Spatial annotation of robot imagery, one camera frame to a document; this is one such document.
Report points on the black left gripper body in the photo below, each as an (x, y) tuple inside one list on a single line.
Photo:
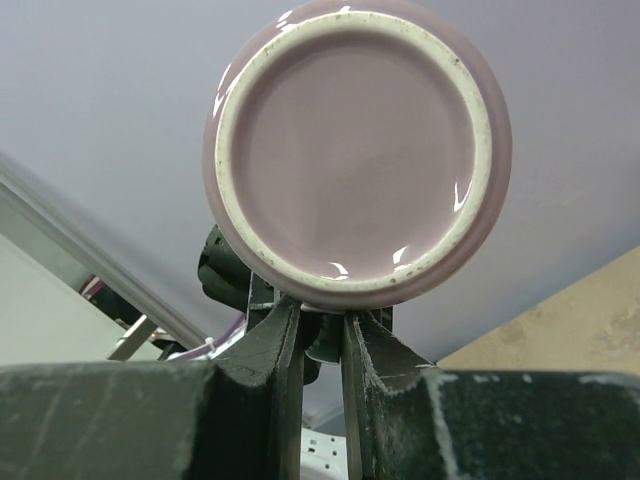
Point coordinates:
[(226, 279)]

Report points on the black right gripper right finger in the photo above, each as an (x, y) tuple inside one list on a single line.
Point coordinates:
[(408, 419)]

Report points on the lilac mug black handle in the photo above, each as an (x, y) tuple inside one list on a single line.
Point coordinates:
[(357, 153)]

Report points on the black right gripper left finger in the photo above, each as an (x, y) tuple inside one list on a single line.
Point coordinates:
[(235, 417)]

